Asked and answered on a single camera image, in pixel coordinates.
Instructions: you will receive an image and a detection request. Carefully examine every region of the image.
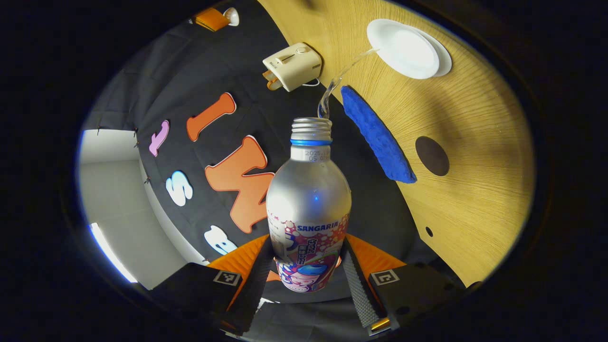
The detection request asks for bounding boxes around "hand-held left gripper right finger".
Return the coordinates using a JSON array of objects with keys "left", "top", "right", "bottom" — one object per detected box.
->
[{"left": 341, "top": 233, "right": 475, "bottom": 335}]

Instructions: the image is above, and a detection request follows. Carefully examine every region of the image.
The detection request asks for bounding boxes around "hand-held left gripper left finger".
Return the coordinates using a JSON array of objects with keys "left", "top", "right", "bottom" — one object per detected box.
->
[{"left": 152, "top": 234, "right": 276, "bottom": 335}]

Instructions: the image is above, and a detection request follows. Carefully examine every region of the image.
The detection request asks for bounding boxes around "silver water bottle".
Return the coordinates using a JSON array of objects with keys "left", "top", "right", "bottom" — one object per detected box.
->
[{"left": 266, "top": 117, "right": 352, "bottom": 293}]

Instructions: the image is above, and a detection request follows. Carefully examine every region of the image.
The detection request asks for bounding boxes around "dark round coaster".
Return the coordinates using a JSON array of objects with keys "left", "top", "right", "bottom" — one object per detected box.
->
[{"left": 415, "top": 136, "right": 450, "bottom": 177}]

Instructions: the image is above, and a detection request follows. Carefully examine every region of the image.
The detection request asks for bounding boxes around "white teacup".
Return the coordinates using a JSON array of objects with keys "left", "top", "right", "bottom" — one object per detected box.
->
[{"left": 367, "top": 18, "right": 440, "bottom": 80}]

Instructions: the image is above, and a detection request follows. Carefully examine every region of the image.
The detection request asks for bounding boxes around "clear water stream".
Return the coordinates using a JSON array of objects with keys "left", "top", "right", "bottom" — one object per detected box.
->
[{"left": 317, "top": 47, "right": 380, "bottom": 119}]

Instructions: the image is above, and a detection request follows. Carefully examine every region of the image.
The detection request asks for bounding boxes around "black backdrop cloth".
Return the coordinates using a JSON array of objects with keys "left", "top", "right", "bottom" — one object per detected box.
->
[{"left": 135, "top": 0, "right": 437, "bottom": 340}]

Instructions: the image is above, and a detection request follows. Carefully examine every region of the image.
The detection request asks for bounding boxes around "white toaster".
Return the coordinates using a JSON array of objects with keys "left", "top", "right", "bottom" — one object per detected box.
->
[{"left": 262, "top": 42, "right": 323, "bottom": 92}]

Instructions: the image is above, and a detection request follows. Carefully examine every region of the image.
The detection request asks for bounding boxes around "plain black curtain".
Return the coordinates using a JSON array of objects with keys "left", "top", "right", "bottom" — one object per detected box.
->
[{"left": 83, "top": 21, "right": 200, "bottom": 136}]

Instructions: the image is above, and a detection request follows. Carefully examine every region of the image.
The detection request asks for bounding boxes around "blue towel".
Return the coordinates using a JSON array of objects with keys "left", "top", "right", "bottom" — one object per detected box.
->
[{"left": 340, "top": 85, "right": 418, "bottom": 184}]

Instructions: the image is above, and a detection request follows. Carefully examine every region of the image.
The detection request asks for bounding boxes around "white saucer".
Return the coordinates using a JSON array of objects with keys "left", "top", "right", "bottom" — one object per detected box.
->
[{"left": 413, "top": 26, "right": 453, "bottom": 78}]

